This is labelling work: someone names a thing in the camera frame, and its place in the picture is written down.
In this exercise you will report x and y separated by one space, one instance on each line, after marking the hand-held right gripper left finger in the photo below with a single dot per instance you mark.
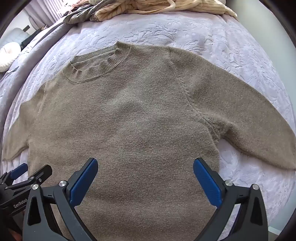
85 180

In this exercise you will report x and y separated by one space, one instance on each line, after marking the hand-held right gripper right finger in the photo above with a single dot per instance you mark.
205 183

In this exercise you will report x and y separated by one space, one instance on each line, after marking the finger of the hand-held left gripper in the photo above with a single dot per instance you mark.
38 176
19 169

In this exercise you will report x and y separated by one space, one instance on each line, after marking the olive knit sweater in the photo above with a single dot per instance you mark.
138 115

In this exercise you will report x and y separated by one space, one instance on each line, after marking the white round pillow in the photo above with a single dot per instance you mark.
8 54

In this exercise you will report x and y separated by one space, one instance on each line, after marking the white quilted cushion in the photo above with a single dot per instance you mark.
16 34

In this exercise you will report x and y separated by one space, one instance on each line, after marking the lavender embossed bed blanket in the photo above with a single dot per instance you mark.
173 32

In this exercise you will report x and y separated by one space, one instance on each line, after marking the pale curtain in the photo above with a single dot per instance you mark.
46 10

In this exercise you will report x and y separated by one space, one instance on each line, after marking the dark grey crumpled cloth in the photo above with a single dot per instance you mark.
78 16

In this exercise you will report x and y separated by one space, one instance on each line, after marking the cream striped garment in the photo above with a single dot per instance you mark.
143 7

